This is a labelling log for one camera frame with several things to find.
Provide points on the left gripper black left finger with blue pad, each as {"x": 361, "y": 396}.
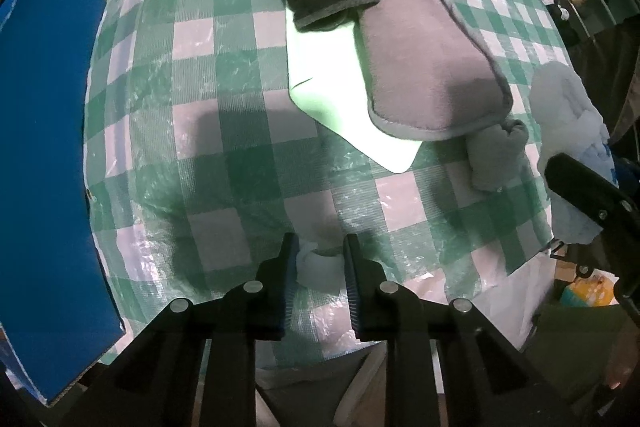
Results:
{"x": 262, "y": 308}

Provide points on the white fluffy cloth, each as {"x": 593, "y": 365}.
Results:
{"x": 569, "y": 123}

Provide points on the large grey fleece sock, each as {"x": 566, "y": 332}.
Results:
{"x": 432, "y": 77}

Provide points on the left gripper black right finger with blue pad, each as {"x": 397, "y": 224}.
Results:
{"x": 379, "y": 309}

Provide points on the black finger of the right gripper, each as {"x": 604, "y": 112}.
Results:
{"x": 585, "y": 204}

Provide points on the white sock blue stripes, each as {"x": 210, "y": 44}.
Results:
{"x": 322, "y": 273}

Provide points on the light green cloth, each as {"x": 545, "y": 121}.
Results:
{"x": 326, "y": 81}

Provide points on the small grey sock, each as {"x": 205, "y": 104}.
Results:
{"x": 496, "y": 154}

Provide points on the green white checkered tablecloth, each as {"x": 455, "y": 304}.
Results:
{"x": 197, "y": 163}

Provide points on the blue cardboard box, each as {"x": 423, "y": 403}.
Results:
{"x": 58, "y": 316}

